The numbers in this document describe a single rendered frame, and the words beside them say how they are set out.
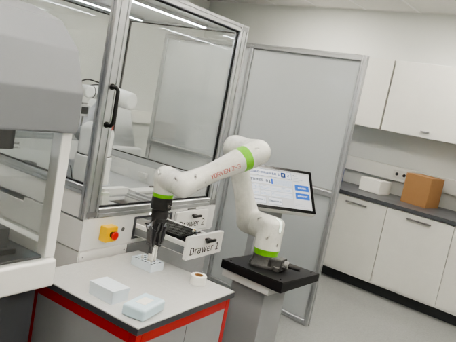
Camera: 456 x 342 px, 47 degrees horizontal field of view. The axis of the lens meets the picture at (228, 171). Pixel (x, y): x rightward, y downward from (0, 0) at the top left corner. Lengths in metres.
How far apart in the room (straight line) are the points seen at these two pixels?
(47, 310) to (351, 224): 3.65
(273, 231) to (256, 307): 0.37
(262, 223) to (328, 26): 4.16
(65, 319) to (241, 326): 0.91
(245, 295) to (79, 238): 0.84
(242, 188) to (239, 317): 0.64
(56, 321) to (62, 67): 0.98
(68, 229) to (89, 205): 0.16
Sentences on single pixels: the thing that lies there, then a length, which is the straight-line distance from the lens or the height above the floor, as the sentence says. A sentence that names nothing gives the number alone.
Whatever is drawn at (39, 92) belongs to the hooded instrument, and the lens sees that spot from 1.78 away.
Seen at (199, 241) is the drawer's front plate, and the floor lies 0.90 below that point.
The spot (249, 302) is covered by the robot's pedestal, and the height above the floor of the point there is 0.63.
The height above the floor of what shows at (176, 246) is 0.86.
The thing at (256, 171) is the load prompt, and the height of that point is 1.15.
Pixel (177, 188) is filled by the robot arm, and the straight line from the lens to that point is 2.19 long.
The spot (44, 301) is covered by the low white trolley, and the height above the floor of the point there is 0.66.
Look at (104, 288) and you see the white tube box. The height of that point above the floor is 0.81.
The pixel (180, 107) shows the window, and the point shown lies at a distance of 2.72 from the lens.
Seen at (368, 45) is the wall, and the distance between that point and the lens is 6.18.
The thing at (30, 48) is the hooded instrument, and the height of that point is 1.61.
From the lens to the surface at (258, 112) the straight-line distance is 4.35.
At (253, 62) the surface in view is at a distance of 4.44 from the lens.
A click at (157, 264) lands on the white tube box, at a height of 0.79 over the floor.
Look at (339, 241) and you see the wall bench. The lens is 5.41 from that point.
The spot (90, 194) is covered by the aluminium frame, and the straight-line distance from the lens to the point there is 2.37.
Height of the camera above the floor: 1.58
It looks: 8 degrees down
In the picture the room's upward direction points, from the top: 11 degrees clockwise
